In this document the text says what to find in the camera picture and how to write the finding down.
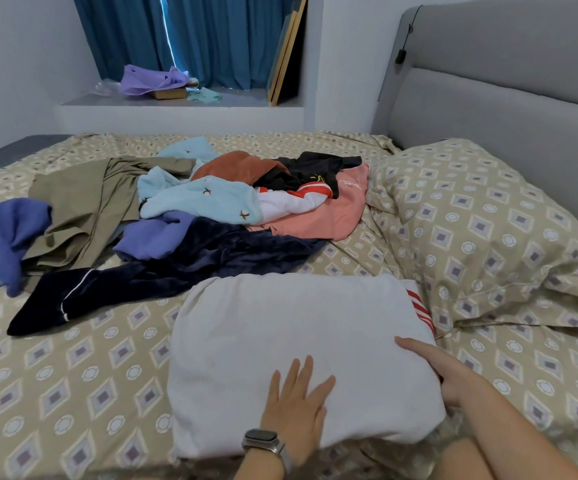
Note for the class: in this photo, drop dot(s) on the person's left hand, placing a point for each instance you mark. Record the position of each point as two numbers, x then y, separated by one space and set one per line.
294 407

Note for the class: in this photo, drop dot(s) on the person's right hand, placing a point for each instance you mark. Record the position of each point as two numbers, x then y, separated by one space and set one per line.
437 367

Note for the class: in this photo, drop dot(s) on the white red-striped zip jacket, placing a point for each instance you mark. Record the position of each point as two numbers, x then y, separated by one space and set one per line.
299 355

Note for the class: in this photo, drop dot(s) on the navy velvet garment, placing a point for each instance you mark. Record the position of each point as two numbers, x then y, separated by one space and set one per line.
189 260

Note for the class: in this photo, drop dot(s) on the pink shirt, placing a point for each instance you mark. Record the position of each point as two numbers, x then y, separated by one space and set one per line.
324 215

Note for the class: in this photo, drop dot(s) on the light blue fleece garment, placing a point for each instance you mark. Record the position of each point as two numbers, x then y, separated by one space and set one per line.
209 200

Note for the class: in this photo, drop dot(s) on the black garment yellow print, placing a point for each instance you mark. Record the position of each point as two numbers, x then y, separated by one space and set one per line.
314 170

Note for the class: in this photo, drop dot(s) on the bed with patterned beige sheet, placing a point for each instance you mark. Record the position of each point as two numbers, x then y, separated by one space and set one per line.
59 375

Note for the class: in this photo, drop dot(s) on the rust brown garment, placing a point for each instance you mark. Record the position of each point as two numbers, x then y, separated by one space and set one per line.
237 167

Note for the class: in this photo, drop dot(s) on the olive green trousers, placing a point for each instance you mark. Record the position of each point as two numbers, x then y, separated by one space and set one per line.
84 210

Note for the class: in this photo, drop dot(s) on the person's right forearm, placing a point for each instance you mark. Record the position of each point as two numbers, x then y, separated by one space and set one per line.
519 440

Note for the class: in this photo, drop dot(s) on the grey band wristwatch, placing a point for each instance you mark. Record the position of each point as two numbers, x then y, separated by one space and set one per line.
266 442

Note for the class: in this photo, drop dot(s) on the patterned beige pillow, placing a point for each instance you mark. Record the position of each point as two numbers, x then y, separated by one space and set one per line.
489 235

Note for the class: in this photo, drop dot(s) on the grey upholstered headboard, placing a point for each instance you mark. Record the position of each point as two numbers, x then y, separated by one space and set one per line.
519 95

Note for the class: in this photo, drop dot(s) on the teal small item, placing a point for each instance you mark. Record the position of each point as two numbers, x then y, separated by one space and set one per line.
204 95

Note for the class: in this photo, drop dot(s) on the small wooden box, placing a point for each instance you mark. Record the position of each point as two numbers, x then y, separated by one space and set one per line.
170 94

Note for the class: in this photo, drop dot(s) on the leaning wooden picture frames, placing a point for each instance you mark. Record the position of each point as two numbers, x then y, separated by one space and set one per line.
287 53

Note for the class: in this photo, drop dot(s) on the purple cloth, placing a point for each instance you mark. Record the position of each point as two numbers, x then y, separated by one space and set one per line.
151 79

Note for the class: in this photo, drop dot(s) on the clear plastic bag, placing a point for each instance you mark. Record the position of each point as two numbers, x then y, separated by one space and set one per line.
106 88

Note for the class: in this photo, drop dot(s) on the blue curtain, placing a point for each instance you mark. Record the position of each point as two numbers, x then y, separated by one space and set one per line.
209 35

